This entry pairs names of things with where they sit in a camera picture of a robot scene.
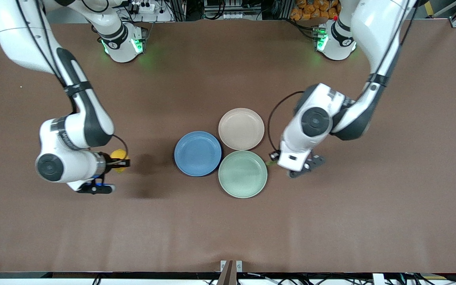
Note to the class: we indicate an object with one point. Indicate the beige plate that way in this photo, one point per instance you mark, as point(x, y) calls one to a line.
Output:
point(241, 129)

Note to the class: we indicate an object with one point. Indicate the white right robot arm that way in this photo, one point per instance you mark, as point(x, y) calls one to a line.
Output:
point(77, 130)

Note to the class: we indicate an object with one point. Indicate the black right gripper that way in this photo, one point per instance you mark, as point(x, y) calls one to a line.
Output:
point(109, 163)

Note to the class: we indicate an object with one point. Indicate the yellow lemon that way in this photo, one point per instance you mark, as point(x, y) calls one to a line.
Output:
point(119, 154)

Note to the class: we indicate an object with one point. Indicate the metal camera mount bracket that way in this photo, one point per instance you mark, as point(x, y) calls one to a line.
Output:
point(230, 269)

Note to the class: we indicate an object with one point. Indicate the bag of orange items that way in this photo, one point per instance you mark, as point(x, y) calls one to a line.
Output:
point(311, 10)

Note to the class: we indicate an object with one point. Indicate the green lettuce leaf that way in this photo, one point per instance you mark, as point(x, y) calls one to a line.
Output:
point(271, 162)

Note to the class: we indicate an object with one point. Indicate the brown table cover mat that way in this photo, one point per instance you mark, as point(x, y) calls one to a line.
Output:
point(212, 221)

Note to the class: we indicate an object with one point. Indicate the blue plate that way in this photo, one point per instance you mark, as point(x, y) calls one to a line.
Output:
point(197, 153)

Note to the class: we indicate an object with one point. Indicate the white power strip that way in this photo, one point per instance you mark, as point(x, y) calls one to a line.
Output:
point(147, 8)

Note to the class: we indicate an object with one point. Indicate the light green plate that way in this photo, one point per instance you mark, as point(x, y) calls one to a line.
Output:
point(243, 174)

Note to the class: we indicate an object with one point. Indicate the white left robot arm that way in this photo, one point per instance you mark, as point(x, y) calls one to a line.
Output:
point(311, 138)

